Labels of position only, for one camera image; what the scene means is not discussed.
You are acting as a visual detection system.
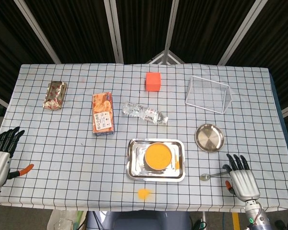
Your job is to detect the orange blue biscuit box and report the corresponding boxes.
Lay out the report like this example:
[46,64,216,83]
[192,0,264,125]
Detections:
[92,92,116,137]

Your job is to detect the white triangular frame foot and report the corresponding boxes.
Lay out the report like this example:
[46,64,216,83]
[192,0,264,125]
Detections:
[146,49,185,65]

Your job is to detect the gold foil snack packet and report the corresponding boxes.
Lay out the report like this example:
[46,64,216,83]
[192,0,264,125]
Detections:
[42,80,68,111]

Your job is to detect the rectangular steel tray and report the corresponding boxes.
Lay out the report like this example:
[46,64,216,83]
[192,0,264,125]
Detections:
[126,138,186,183]

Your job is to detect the metal spoon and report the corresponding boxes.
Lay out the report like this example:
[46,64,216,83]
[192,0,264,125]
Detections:
[199,170,231,181]

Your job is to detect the orange powder pile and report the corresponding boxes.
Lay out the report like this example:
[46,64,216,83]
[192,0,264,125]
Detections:
[136,188,153,200]

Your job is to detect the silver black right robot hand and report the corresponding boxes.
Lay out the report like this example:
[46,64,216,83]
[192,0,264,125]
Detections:
[222,153,261,201]

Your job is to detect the white black checked tablecloth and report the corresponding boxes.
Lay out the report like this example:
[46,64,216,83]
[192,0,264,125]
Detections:
[0,63,288,213]

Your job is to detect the black white-framed folding screen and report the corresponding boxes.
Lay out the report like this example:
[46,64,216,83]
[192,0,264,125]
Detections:
[0,0,288,118]

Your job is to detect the clear plastic container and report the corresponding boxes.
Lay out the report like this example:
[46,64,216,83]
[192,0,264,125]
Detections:
[185,75,232,115]

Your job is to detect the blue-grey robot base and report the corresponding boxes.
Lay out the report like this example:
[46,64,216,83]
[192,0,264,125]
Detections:
[86,210,192,230]

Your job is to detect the clear plastic water bottle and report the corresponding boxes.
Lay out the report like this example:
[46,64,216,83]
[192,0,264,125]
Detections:
[122,102,169,125]

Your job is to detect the clear plastic bag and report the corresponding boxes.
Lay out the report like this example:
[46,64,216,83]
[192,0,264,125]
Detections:
[47,209,87,230]

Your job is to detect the round steel plate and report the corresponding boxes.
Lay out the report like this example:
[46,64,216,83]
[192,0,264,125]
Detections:
[194,123,225,153]

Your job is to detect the orange cube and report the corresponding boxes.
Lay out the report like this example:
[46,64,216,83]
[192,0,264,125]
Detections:
[145,71,162,92]

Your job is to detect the orange bowl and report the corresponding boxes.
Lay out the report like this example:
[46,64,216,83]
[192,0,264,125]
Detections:
[144,142,172,171]

